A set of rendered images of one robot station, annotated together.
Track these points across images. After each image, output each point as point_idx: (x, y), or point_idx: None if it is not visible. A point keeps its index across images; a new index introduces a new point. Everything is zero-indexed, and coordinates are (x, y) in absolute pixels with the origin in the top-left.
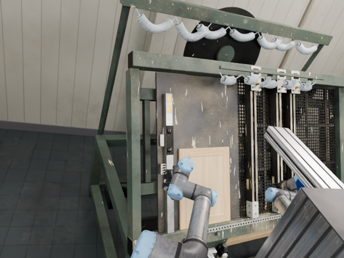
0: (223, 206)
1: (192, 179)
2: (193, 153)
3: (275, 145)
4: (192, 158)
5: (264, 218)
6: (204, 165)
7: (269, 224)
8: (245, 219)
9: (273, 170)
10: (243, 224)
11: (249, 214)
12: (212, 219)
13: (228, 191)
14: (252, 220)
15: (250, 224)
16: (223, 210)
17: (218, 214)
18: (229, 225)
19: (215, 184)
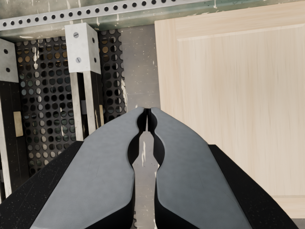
0: (179, 61)
1: (288, 136)
2: (286, 205)
3: None
4: (288, 191)
5: (41, 20)
6: (248, 173)
7: (22, 2)
8: (108, 19)
9: (20, 153)
10: (114, 3)
11: (93, 36)
12: (218, 24)
13: (165, 100)
14: (83, 15)
15: (91, 3)
16: (178, 48)
17: (197, 37)
18: (169, 2)
19: (210, 120)
